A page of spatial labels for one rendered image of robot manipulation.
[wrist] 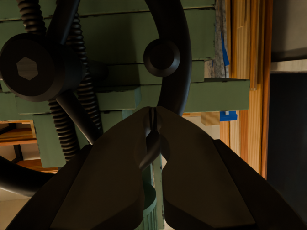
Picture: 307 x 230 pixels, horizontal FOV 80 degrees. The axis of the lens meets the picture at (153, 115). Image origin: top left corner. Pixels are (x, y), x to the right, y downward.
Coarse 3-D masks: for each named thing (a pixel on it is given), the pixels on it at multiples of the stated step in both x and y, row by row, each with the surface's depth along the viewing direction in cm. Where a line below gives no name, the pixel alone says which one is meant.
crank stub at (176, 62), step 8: (160, 40) 11; (168, 40) 12; (152, 48) 11; (160, 48) 11; (168, 48) 11; (176, 48) 12; (144, 56) 12; (152, 56) 11; (160, 56) 11; (168, 56) 11; (176, 56) 12; (144, 64) 12; (152, 64) 11; (160, 64) 11; (168, 64) 11; (176, 64) 12; (152, 72) 12; (160, 72) 12; (168, 72) 12
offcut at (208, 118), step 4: (204, 112) 40; (208, 112) 39; (212, 112) 39; (216, 112) 39; (204, 116) 40; (208, 116) 39; (212, 116) 39; (216, 116) 39; (204, 120) 40; (208, 120) 39; (212, 120) 39; (216, 120) 39; (204, 124) 40; (208, 124) 40; (212, 124) 40; (216, 124) 40
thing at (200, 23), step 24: (0, 24) 34; (48, 24) 34; (96, 24) 34; (120, 24) 33; (144, 24) 33; (192, 24) 33; (0, 48) 35; (96, 48) 34; (120, 48) 34; (144, 48) 34; (192, 48) 34
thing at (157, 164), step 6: (156, 162) 77; (156, 168) 77; (156, 174) 78; (156, 180) 79; (156, 186) 79; (156, 192) 80; (162, 192) 80; (162, 198) 81; (162, 204) 81; (162, 210) 82; (162, 216) 83; (162, 222) 83; (162, 228) 84
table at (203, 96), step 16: (208, 80) 39; (224, 80) 36; (240, 80) 35; (0, 96) 37; (16, 96) 27; (96, 96) 27; (112, 96) 27; (128, 96) 27; (144, 96) 36; (192, 96) 36; (208, 96) 36; (224, 96) 36; (240, 96) 36; (0, 112) 38; (16, 112) 38; (32, 112) 28; (48, 112) 28; (192, 112) 37
